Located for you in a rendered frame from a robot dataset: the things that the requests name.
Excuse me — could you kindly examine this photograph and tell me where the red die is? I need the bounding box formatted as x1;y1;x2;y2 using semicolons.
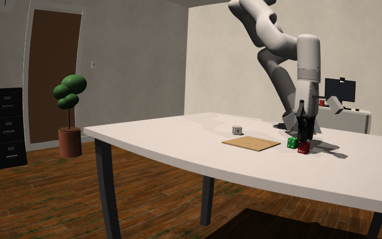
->
297;142;310;154

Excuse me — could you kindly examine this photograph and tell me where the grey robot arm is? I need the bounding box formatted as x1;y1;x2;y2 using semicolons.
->
228;0;344;116

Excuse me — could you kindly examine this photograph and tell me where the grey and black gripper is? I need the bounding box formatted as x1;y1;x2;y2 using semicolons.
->
294;79;321;142

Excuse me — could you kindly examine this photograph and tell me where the tan mat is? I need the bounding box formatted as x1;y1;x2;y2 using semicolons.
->
221;136;281;152

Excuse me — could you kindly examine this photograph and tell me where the green die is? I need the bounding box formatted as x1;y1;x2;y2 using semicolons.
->
287;137;299;149

